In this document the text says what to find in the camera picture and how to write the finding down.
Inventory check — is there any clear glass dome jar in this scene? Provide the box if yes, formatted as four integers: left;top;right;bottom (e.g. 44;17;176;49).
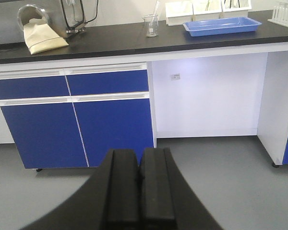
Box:
17;4;50;31

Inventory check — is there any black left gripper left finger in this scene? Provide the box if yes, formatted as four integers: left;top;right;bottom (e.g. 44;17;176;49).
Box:
24;149;140;230

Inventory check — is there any blue and white lab cabinet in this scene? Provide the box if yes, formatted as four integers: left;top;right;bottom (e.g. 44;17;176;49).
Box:
0;43;288;169

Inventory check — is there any left white storage bin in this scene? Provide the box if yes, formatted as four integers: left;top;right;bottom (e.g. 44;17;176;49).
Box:
165;0;193;26

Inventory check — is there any right white storage bin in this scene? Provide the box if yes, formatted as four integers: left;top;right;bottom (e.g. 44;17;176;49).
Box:
220;0;252;18

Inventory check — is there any middle white storage bin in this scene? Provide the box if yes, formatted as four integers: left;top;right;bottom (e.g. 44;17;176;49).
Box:
192;0;222;21

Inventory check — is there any white storage bin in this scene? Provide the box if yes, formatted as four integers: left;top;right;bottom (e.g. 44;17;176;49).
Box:
220;0;252;18
192;0;222;21
165;0;193;26

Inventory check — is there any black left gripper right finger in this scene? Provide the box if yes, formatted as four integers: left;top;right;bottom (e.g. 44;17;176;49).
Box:
140;148;222;230

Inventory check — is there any blue plastic tray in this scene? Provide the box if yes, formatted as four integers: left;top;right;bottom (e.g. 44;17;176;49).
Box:
182;17;262;37

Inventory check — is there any white test tube rack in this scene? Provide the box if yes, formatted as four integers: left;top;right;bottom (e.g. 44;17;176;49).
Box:
267;0;288;28

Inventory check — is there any glass beaker on counter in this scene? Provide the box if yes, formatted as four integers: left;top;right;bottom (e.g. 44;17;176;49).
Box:
142;14;158;37

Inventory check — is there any glass stirring rod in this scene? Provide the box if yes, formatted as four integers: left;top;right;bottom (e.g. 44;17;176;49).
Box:
149;0;160;26

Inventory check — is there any beige cloth bag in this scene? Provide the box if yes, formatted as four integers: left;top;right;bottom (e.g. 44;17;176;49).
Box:
24;18;69;55

